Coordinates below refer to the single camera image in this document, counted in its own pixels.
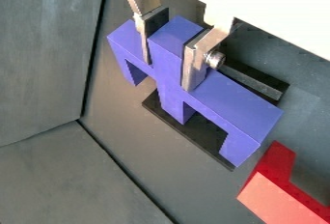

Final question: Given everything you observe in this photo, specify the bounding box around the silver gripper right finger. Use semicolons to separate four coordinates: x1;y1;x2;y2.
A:
181;26;230;91

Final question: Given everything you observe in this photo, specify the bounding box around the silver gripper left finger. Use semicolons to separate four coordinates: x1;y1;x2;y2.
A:
129;0;169;64

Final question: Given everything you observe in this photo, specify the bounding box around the purple three-legged block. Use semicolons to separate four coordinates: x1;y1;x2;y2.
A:
108;16;283;166

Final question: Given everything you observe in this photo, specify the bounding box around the black angle fixture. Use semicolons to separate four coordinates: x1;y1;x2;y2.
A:
142;62;289;169

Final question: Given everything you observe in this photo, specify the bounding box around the red three-legged block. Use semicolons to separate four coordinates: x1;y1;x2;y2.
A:
238;141;330;224

